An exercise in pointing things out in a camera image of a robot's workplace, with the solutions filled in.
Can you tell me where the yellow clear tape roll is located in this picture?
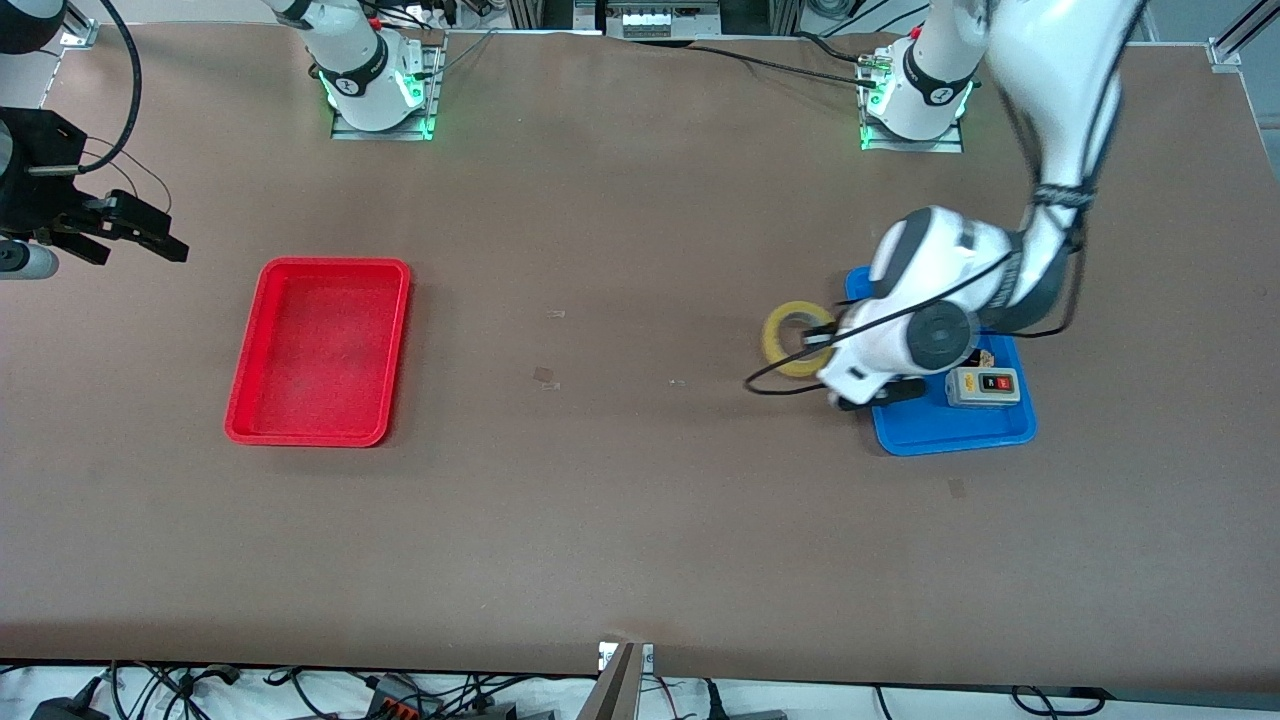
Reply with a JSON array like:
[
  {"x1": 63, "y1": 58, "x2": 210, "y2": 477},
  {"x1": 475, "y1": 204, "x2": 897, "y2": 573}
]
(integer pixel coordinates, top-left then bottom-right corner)
[{"x1": 762, "y1": 300, "x2": 837, "y2": 379}]

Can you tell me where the blue plastic tray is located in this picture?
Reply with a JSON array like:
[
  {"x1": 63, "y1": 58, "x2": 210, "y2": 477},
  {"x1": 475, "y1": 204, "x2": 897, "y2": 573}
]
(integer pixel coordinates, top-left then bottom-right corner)
[{"x1": 845, "y1": 265, "x2": 1038, "y2": 457}]

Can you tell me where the red plastic tray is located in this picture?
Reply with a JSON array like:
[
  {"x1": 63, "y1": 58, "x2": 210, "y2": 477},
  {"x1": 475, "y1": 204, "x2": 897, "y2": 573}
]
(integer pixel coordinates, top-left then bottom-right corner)
[{"x1": 224, "y1": 257, "x2": 413, "y2": 448}]

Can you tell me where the black power adapter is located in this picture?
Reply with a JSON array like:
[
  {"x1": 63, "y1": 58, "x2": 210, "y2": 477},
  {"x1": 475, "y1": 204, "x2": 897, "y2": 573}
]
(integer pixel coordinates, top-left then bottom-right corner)
[{"x1": 30, "y1": 695, "x2": 106, "y2": 720}]

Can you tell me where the thin black right gripper wire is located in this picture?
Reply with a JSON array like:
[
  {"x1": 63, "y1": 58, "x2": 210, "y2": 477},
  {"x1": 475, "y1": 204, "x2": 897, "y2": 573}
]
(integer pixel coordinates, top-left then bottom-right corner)
[{"x1": 82, "y1": 140, "x2": 173, "y2": 216}]

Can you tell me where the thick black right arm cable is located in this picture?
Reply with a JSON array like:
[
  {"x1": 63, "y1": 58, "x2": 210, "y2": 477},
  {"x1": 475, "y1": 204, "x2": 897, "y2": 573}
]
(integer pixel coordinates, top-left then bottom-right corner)
[{"x1": 70, "y1": 0, "x2": 143, "y2": 177}]

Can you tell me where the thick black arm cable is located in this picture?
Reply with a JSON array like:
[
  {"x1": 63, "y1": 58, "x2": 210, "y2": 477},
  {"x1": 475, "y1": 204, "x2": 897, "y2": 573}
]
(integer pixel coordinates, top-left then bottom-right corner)
[
  {"x1": 70, "y1": 0, "x2": 143, "y2": 177},
  {"x1": 743, "y1": 0, "x2": 1149, "y2": 397}
]

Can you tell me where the grey on-off switch box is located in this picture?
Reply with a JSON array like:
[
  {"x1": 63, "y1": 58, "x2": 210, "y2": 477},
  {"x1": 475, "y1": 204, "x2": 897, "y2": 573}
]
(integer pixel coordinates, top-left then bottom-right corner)
[{"x1": 945, "y1": 367, "x2": 1022, "y2": 409}]

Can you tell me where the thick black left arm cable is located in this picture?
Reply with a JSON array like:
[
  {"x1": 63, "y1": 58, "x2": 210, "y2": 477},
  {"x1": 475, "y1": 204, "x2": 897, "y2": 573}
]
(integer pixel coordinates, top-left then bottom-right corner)
[{"x1": 743, "y1": 0, "x2": 1149, "y2": 397}]

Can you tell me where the black cable with silver plug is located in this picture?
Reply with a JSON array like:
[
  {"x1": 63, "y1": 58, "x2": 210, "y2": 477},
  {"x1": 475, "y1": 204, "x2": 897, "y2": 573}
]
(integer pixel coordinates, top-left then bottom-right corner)
[{"x1": 690, "y1": 44, "x2": 896, "y2": 86}]

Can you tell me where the aluminium frame with devices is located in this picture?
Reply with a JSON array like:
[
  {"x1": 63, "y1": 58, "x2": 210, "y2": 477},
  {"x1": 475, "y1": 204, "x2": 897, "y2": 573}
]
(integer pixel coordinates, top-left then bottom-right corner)
[{"x1": 505, "y1": 0, "x2": 801, "y2": 39}]

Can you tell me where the white post base plate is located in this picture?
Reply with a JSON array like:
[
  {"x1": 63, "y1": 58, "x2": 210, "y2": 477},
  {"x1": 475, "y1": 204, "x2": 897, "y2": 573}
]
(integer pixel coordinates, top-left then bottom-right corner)
[{"x1": 598, "y1": 640, "x2": 656, "y2": 673}]

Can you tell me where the aluminium camera post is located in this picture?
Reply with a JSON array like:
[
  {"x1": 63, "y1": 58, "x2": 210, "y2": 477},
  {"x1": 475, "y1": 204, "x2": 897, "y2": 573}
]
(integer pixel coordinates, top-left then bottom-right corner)
[{"x1": 578, "y1": 642, "x2": 646, "y2": 720}]

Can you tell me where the orange cable connector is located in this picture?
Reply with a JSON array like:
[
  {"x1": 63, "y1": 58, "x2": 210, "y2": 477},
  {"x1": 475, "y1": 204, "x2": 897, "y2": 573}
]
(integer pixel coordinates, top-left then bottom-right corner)
[{"x1": 365, "y1": 675, "x2": 441, "y2": 720}]

